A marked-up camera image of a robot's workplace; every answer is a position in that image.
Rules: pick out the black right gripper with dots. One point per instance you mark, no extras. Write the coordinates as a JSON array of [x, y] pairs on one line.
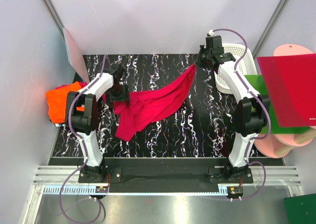
[[203, 49]]

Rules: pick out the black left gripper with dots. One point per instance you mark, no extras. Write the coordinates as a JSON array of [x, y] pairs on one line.
[[123, 97]]

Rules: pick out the red t shirt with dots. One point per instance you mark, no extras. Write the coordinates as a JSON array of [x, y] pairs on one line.
[[150, 106]]

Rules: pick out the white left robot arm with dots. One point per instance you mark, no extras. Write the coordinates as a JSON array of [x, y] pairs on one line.
[[82, 115]]

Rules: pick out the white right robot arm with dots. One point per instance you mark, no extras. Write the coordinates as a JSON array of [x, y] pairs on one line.
[[252, 111]]

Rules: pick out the green translucent plastic sheet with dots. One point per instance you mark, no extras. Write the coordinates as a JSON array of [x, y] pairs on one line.
[[258, 83]]

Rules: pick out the orange folded t shirt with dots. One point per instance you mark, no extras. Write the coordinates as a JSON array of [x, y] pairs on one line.
[[57, 99]]

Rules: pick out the red translucent plastic sheet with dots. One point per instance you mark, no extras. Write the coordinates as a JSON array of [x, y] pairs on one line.
[[291, 86]]

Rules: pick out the pink round stool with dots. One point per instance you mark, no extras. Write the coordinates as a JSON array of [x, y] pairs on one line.
[[279, 145]]

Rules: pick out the dark green board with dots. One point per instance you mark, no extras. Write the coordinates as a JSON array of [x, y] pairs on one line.
[[301, 209]]

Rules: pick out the aluminium rail frame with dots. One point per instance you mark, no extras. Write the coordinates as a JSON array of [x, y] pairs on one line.
[[275, 175]]

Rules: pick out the white slotted cable duct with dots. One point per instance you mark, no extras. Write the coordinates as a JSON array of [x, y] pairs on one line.
[[97, 190]]

